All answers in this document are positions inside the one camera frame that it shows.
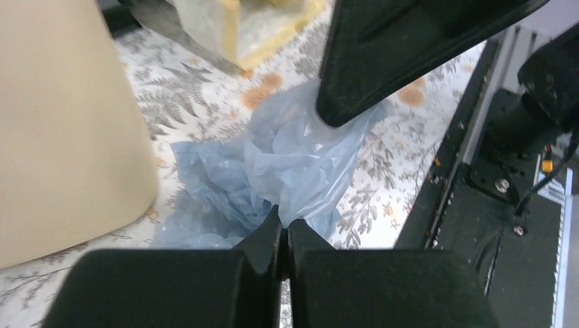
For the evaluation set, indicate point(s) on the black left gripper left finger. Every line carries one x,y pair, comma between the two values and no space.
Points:
238,287

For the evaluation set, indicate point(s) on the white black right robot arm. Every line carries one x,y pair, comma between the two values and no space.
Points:
549,103

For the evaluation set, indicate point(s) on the beige plastic trash bin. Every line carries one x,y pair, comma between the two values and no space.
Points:
76,157

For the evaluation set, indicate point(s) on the large translucent yellow bag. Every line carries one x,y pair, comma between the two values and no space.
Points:
240,34

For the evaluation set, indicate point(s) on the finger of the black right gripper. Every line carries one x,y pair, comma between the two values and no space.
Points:
376,47

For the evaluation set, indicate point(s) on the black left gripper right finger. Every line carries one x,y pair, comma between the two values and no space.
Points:
381,288

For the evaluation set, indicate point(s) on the blue plastic trash bag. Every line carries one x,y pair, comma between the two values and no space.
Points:
286,158

